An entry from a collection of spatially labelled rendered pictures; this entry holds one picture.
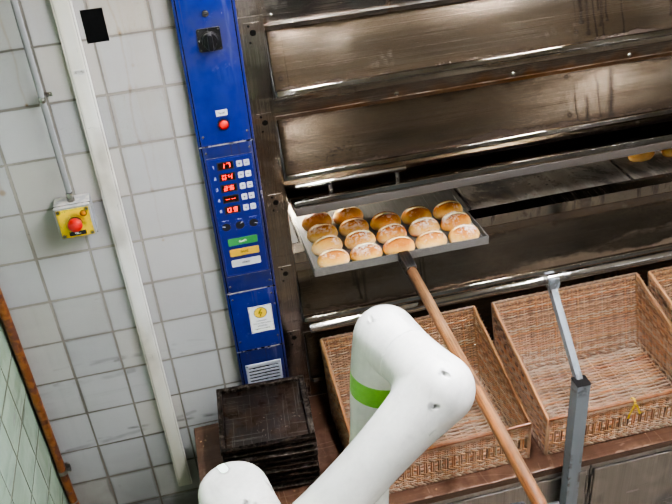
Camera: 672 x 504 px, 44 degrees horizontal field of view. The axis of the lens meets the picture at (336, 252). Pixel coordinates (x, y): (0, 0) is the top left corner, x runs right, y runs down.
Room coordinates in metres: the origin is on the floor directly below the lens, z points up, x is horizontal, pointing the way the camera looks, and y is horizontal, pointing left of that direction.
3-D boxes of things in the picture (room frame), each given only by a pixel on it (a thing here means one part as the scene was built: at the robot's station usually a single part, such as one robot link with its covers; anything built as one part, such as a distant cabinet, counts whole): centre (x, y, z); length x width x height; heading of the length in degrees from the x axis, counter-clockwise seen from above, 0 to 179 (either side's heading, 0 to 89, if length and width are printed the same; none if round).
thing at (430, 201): (2.27, -0.17, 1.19); 0.55 x 0.36 x 0.03; 100
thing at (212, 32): (2.12, 0.27, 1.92); 0.06 x 0.04 x 0.11; 100
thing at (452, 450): (1.99, -0.23, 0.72); 0.56 x 0.49 x 0.28; 101
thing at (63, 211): (2.05, 0.72, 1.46); 0.10 x 0.07 x 0.10; 100
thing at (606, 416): (2.09, -0.82, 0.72); 0.56 x 0.49 x 0.28; 100
